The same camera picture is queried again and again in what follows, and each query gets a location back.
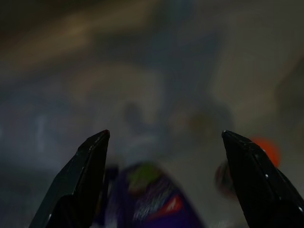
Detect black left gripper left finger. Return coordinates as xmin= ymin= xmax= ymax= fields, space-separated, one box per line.
xmin=28 ymin=129 xmax=111 ymax=228

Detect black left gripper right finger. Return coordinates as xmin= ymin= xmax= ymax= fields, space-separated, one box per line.
xmin=221 ymin=130 xmax=304 ymax=228

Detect sauce bottle red cap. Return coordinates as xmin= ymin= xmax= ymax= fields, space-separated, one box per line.
xmin=215 ymin=136 xmax=281 ymax=199

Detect purple drink can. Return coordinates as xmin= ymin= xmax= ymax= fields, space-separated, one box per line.
xmin=104 ymin=162 xmax=207 ymax=228

